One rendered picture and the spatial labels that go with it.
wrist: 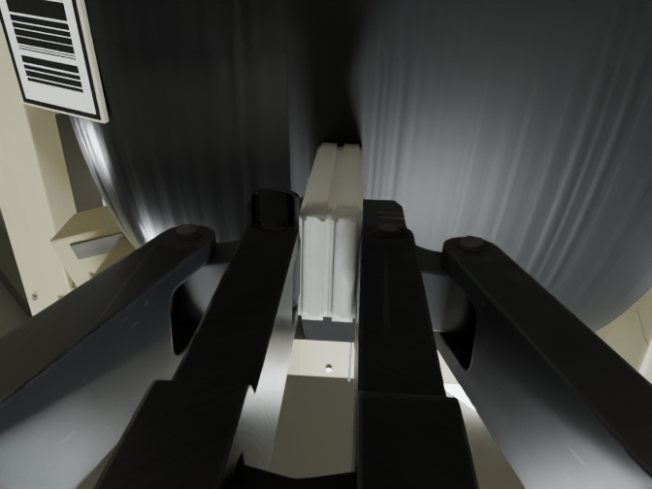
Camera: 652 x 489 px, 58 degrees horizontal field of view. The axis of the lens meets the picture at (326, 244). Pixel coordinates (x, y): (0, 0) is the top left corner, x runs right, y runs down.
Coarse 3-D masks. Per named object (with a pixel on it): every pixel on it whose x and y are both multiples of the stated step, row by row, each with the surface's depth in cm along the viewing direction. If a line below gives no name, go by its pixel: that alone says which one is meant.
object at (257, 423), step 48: (288, 192) 14; (240, 240) 13; (288, 240) 13; (240, 288) 11; (288, 288) 12; (240, 336) 9; (288, 336) 12; (192, 384) 7; (240, 384) 7; (144, 432) 6; (192, 432) 6; (240, 432) 7; (144, 480) 6; (192, 480) 6
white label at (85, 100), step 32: (0, 0) 20; (32, 0) 19; (64, 0) 19; (32, 32) 20; (64, 32) 19; (32, 64) 21; (64, 64) 20; (96, 64) 20; (32, 96) 22; (64, 96) 21; (96, 96) 20
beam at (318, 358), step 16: (128, 240) 93; (112, 256) 88; (96, 272) 85; (304, 352) 86; (320, 352) 86; (336, 352) 85; (352, 352) 85; (288, 368) 88; (304, 368) 87; (320, 368) 87; (336, 368) 87; (352, 368) 87; (448, 368) 86
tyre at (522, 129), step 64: (128, 0) 18; (192, 0) 18; (256, 0) 17; (320, 0) 17; (384, 0) 17; (448, 0) 17; (512, 0) 17; (576, 0) 17; (640, 0) 17; (128, 64) 19; (192, 64) 19; (256, 64) 19; (320, 64) 18; (384, 64) 18; (448, 64) 18; (512, 64) 18; (576, 64) 18; (640, 64) 18; (128, 128) 21; (192, 128) 20; (256, 128) 20; (320, 128) 20; (384, 128) 20; (448, 128) 19; (512, 128) 19; (576, 128) 19; (640, 128) 19; (128, 192) 24; (192, 192) 22; (384, 192) 21; (448, 192) 21; (512, 192) 21; (576, 192) 21; (640, 192) 21; (512, 256) 24; (576, 256) 23; (640, 256) 24; (320, 320) 30
